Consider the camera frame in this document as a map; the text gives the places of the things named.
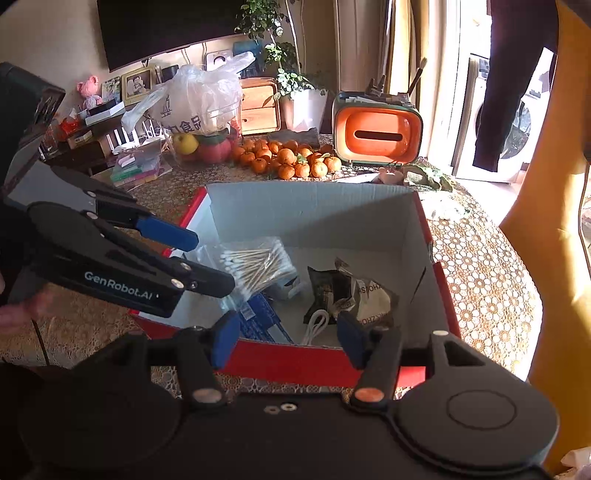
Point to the red cardboard box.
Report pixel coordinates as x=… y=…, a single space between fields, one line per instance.
x=295 y=364

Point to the person's left hand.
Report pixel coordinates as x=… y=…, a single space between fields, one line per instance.
x=18 y=316

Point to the white small carton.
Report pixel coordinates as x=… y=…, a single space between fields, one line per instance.
x=291 y=288

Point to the yellow chair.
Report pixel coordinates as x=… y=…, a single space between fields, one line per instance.
x=563 y=230

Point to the yellow curtain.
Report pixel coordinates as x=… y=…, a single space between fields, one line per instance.
x=425 y=69

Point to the pile of tangerines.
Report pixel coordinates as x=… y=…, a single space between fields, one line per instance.
x=286 y=159

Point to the stack of clear plastic cases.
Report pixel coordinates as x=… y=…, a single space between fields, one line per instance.
x=138 y=168

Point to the red apple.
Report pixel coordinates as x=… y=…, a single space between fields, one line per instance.
x=214 y=150

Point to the silver foil packet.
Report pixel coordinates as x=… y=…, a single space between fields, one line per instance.
x=376 y=302

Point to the wooden drawer box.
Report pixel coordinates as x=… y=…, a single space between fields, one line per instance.
x=258 y=106

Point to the white round-screen device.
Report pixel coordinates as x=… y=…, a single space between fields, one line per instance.
x=217 y=57

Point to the white plastic bag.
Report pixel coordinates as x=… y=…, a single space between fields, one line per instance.
x=198 y=97

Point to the ceramic leaf ornament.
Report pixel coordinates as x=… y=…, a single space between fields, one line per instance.
x=420 y=175

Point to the white stick packet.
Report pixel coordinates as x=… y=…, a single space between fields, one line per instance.
x=360 y=177

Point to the blue picture book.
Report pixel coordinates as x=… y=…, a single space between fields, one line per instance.
x=247 y=57

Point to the framed photo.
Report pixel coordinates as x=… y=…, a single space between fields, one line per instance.
x=137 y=85

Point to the pink plush toy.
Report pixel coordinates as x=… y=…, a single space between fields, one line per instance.
x=90 y=92

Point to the black speaker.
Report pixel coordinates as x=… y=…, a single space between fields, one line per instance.
x=169 y=74

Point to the white washing machine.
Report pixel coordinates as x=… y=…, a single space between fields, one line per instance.
x=526 y=138

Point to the blue snack packet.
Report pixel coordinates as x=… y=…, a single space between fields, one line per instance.
x=263 y=318

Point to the orange green tissue box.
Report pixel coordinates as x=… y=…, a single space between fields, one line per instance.
x=376 y=134

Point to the yellow apple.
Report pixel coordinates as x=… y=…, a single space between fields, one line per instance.
x=185 y=144

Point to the white planter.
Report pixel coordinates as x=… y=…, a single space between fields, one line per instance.
x=302 y=113

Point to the bag of cotton swabs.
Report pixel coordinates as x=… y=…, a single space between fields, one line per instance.
x=254 y=265

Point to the green leafy houseplant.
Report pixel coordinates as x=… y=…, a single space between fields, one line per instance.
x=277 y=50

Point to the white standing air conditioner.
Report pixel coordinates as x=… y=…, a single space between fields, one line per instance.
x=364 y=37

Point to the dark hanging clothing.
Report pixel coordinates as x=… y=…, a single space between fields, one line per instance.
x=508 y=69

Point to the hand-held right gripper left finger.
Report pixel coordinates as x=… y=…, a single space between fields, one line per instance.
x=226 y=339

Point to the black foil packet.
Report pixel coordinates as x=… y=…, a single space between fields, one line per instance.
x=325 y=290

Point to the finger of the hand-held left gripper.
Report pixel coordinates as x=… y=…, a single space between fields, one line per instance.
x=210 y=281
x=171 y=235

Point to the black television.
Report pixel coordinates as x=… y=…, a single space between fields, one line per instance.
x=161 y=27

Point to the lace-covered round desktop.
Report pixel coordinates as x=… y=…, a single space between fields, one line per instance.
x=485 y=277

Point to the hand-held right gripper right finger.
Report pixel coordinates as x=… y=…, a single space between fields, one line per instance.
x=351 y=341

